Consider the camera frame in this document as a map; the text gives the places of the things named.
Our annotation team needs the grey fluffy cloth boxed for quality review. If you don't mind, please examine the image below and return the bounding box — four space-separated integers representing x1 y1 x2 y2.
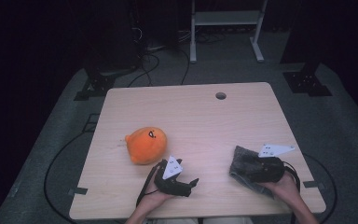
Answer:
228 145 290 199

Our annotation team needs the person's left hand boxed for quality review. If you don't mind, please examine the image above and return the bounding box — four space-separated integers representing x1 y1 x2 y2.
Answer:
142 181 176 209

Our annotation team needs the grey tape strip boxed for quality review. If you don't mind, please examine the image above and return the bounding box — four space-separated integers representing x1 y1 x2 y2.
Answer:
302 179 326 191
67 186 89 197

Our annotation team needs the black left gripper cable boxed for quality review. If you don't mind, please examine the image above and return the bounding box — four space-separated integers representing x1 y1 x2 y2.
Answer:
135 160 164 208

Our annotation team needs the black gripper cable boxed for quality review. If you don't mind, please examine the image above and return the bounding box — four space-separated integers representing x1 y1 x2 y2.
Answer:
135 160 164 208
282 161 302 224

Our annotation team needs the thin black cable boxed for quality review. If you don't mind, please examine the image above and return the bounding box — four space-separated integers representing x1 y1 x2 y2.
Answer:
179 47 191 86

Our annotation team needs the looped black cable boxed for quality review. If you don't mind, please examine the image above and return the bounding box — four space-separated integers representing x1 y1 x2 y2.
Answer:
126 50 161 89

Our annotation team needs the black floor frame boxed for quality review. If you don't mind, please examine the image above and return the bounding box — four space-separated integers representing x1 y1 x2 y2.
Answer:
81 112 101 133

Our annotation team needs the person's right hand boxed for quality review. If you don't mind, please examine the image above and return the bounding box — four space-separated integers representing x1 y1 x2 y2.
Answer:
259 172 301 203

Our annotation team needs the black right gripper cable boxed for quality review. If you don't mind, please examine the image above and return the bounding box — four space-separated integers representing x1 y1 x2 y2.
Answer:
282 161 302 224

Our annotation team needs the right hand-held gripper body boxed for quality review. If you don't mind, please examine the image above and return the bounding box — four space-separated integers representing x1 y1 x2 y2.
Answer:
255 143 296 184

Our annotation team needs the tangle of black cables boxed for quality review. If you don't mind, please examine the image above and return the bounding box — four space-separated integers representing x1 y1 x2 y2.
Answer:
195 30 228 45

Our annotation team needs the black stand base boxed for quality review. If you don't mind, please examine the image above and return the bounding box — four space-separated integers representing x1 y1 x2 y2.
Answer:
282 60 334 98
73 60 139 102

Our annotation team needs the long black floor cable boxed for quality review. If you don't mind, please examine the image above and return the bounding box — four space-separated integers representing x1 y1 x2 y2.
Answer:
302 152 338 224
43 130 106 224

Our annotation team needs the orange plush toy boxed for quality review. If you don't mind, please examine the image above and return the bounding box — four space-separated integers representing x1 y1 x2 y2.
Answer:
124 126 169 166

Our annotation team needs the white metal stand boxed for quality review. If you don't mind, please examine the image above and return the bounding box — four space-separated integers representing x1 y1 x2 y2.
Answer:
189 0 269 64

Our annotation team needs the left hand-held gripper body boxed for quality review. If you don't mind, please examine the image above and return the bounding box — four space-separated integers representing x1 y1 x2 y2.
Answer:
153 155 192 198

